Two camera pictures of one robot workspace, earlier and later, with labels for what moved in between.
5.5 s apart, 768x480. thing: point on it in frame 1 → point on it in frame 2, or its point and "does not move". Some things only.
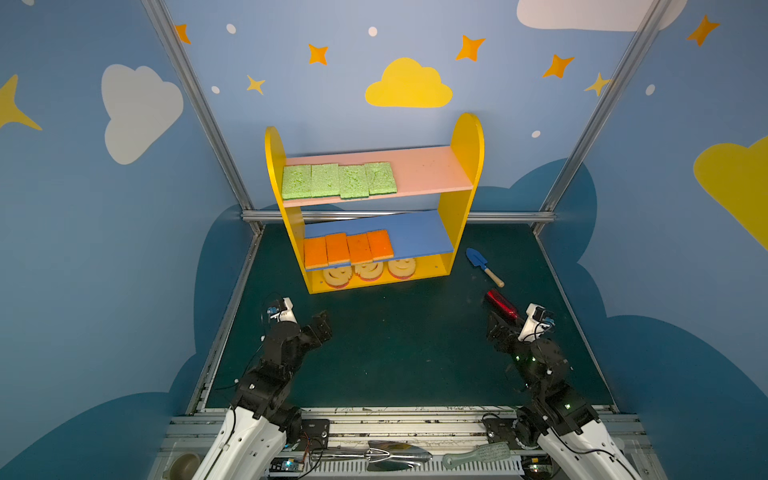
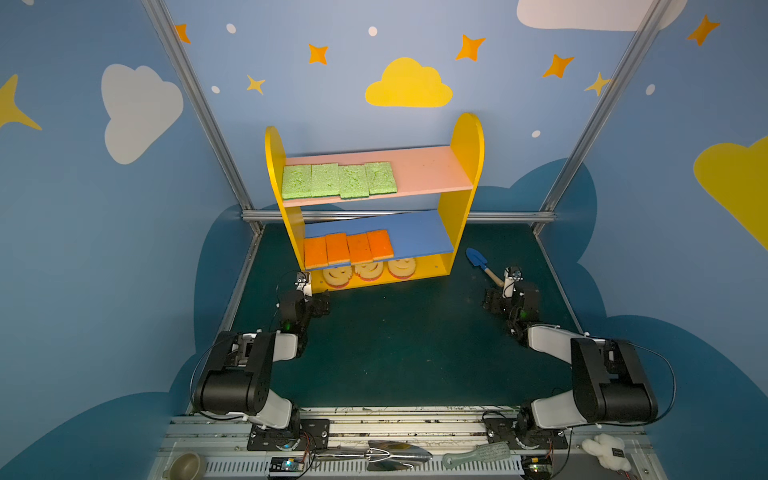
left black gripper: [309, 332] → [318, 303]
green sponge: [297, 181] does not move
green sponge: [324, 180] does not move
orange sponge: [338, 249] does not move
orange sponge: [316, 252] does not move
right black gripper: [503, 332] → [495, 301]
